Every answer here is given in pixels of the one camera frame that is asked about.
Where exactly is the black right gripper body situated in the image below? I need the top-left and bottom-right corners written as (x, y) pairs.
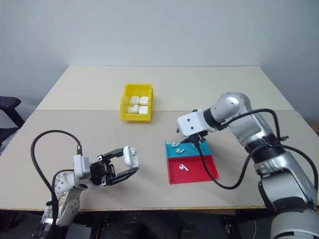
top-left (175, 126), bottom-right (209, 144)

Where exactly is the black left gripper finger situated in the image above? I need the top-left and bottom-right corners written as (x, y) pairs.
top-left (109, 167), bottom-right (140, 186)
top-left (103, 148), bottom-right (125, 160)

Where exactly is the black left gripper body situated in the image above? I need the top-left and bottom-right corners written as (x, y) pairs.
top-left (89, 154), bottom-right (116, 187)

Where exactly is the yellow plastic bin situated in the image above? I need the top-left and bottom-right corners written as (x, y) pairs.
top-left (120, 83), bottom-right (155, 123)

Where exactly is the teal plastic tray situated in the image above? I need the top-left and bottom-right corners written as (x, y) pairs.
top-left (164, 139), bottom-right (212, 159)

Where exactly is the red plastic tray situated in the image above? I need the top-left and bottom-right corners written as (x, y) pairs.
top-left (166, 154), bottom-right (220, 185)

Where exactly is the dark rounded shape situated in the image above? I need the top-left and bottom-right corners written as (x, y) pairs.
top-left (119, 219), bottom-right (157, 239)
top-left (174, 220), bottom-right (209, 239)

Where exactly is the black office chair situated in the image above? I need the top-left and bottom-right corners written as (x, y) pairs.
top-left (0, 96), bottom-right (25, 150)

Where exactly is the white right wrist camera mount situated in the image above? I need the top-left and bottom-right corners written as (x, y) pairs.
top-left (176, 108), bottom-right (213, 137)

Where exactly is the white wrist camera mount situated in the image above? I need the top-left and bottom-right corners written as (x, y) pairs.
top-left (72, 154), bottom-right (92, 180)
top-left (176, 108), bottom-right (213, 137)

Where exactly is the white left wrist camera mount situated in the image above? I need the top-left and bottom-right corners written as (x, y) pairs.
top-left (72, 154), bottom-right (92, 180)

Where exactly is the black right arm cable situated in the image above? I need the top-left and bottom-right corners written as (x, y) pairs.
top-left (196, 108), bottom-right (290, 191)

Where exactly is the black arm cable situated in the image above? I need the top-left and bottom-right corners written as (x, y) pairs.
top-left (30, 129), bottom-right (83, 226)
top-left (196, 108), bottom-right (290, 191)

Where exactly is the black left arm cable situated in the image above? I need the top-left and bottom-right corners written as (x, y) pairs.
top-left (30, 129), bottom-right (83, 226)

